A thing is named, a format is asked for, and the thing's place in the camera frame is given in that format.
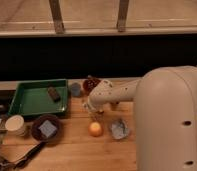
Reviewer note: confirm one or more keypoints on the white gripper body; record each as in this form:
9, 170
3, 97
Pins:
92, 109

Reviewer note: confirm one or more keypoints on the silver metal fork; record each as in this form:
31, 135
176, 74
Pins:
94, 116

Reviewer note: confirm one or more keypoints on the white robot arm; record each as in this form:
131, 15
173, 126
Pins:
165, 115

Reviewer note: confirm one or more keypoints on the orange round fruit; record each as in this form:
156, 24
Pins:
95, 129

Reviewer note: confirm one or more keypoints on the crumpled silver foil cup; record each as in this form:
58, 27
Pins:
119, 129

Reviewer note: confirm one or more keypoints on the small blue cup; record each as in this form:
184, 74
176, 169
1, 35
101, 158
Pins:
75, 89

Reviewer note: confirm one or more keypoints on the dark brown block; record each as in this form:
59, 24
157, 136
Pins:
53, 94

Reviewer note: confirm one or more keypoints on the grey blue sponge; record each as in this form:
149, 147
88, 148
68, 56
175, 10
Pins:
47, 129

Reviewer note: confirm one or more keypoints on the dark brown bowl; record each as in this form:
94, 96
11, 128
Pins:
36, 133

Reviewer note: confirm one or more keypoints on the green plastic tray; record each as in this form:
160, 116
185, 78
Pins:
31, 98

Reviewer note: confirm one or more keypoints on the white cup stack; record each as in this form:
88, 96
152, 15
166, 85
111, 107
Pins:
15, 125

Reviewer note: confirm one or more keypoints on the black handled utensil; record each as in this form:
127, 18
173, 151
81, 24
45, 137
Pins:
21, 162

